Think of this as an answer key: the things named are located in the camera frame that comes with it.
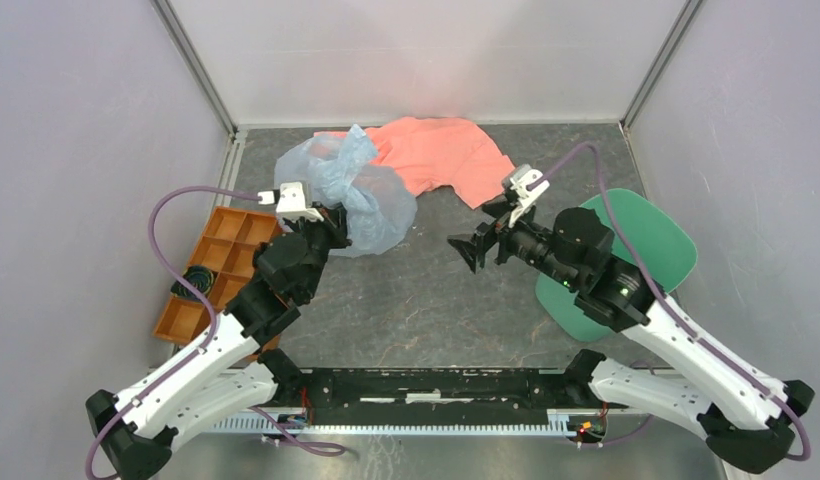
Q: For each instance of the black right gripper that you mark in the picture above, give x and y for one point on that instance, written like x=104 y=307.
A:
x=474 y=245

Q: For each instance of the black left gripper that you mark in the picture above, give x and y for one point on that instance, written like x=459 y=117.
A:
x=335 y=224

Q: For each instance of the translucent blue trash bag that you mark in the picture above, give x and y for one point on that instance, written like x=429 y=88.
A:
x=339 y=168

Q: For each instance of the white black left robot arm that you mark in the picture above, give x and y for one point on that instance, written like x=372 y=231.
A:
x=140 y=427

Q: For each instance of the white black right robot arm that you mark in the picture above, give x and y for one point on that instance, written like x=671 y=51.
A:
x=747 y=418

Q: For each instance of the pink cloth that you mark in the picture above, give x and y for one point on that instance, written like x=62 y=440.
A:
x=430 y=153

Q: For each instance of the orange wooden divided tray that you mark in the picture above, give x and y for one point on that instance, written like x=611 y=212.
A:
x=227 y=245

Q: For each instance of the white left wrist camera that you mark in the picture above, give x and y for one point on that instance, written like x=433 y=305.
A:
x=292 y=202

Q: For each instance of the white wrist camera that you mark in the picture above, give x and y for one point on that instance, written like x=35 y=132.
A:
x=523 y=187
x=292 y=202

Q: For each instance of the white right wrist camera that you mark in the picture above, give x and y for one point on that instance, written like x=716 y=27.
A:
x=523 y=187

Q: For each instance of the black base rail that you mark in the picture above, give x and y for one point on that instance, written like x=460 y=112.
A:
x=433 y=397

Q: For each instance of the white cable duct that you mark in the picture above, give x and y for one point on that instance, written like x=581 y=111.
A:
x=552 y=425

